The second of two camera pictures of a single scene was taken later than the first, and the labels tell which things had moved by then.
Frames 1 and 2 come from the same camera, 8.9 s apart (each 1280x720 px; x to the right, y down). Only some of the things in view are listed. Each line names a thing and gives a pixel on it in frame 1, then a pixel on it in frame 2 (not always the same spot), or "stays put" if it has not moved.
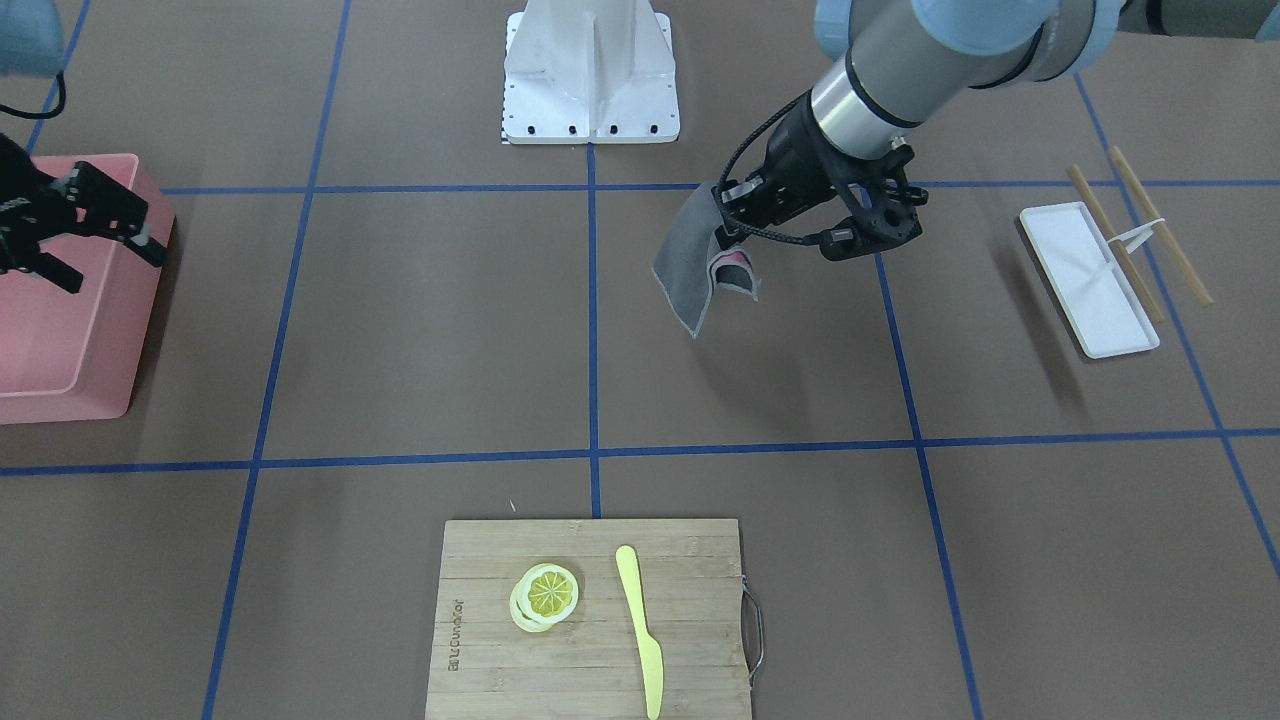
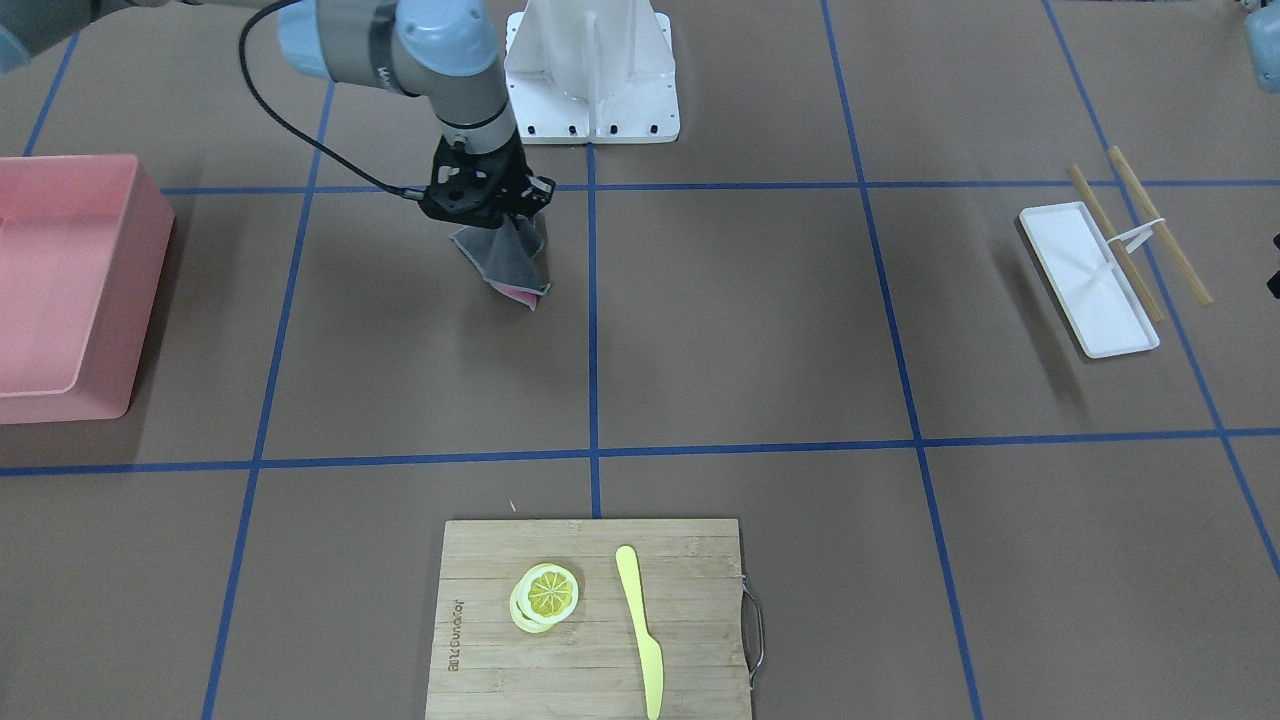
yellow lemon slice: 544,595 stays put
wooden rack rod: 1077,179 stays put
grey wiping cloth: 690,261 to 509,258
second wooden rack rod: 1201,291 stays put
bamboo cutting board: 590,666 stays put
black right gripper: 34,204 to 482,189
